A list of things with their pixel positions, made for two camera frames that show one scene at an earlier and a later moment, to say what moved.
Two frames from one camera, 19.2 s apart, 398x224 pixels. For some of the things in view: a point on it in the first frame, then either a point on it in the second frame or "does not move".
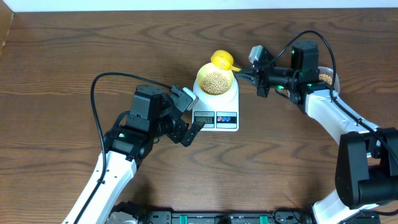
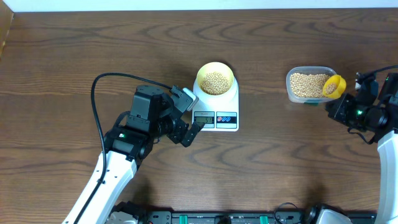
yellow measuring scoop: x=224 y=60 → x=334 y=87
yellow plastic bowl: x=213 y=81 does not move
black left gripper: x=176 y=134 does not move
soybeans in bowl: x=215 y=83 does not move
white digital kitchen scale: x=219 y=113 does not move
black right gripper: x=258 y=78 → x=339 y=112
